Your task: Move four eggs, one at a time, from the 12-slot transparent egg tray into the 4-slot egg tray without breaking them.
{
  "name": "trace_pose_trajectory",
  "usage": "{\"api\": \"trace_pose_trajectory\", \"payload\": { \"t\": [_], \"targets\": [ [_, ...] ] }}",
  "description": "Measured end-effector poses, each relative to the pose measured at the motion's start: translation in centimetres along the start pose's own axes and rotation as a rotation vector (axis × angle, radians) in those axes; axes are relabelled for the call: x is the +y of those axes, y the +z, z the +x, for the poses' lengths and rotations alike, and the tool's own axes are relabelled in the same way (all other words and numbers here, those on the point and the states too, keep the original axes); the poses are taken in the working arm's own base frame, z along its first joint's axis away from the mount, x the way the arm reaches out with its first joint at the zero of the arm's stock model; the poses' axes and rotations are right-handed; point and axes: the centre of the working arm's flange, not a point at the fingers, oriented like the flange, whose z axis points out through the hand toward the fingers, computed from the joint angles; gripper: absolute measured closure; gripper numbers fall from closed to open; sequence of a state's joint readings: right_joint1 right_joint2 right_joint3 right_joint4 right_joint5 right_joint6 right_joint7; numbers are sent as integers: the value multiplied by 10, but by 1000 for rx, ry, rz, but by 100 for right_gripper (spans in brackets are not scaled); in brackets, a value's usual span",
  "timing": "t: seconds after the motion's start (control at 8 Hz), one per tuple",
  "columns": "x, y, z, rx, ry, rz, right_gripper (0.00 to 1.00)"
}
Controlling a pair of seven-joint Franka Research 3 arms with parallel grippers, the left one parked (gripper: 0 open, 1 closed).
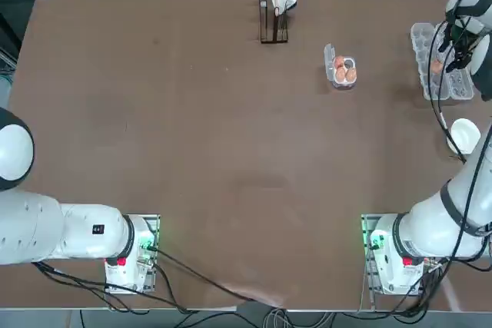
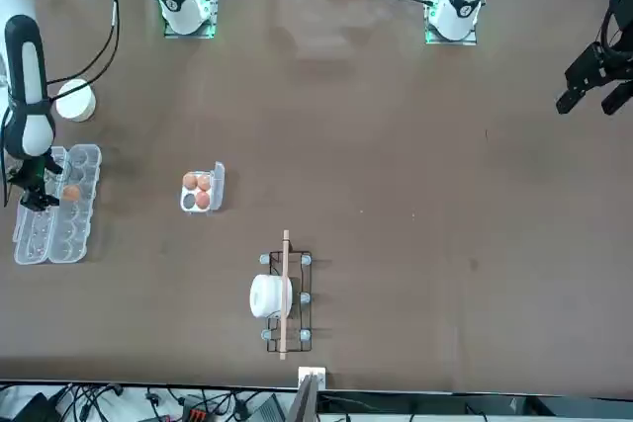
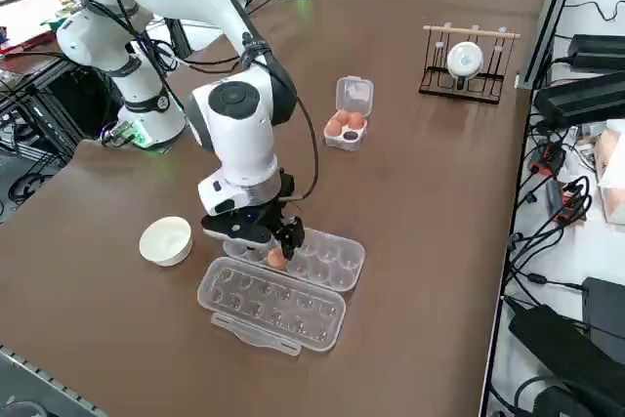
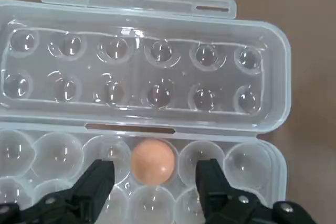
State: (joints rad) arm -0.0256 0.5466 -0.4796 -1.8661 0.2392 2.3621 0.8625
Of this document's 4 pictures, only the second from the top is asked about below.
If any black wire rack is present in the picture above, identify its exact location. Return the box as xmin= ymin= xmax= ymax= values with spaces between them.
xmin=259 ymin=236 xmax=316 ymax=355

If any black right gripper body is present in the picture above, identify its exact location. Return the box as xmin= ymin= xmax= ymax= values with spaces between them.
xmin=7 ymin=154 xmax=53 ymax=196

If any white paper cup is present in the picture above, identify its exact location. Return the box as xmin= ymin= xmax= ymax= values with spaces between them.
xmin=54 ymin=78 xmax=98 ymax=123

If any white four-slot egg tray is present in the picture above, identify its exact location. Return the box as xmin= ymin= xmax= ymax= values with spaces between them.
xmin=178 ymin=160 xmax=227 ymax=215

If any red and black connector box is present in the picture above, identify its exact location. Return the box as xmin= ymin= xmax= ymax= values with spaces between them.
xmin=181 ymin=394 xmax=209 ymax=422

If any transparent twelve-slot egg tray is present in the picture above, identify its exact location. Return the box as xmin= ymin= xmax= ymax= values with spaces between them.
xmin=12 ymin=142 xmax=105 ymax=265

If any aluminium camera post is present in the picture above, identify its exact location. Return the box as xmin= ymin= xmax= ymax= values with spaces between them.
xmin=289 ymin=375 xmax=320 ymax=422

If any grey power adapter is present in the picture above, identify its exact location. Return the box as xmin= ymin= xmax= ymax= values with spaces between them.
xmin=249 ymin=394 xmax=288 ymax=422

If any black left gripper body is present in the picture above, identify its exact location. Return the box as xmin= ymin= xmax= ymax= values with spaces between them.
xmin=606 ymin=0 xmax=633 ymax=82

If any black cable with white tag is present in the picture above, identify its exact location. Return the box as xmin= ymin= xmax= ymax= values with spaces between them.
xmin=46 ymin=0 xmax=123 ymax=102

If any white post bracket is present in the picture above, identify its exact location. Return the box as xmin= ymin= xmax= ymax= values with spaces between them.
xmin=297 ymin=366 xmax=327 ymax=388

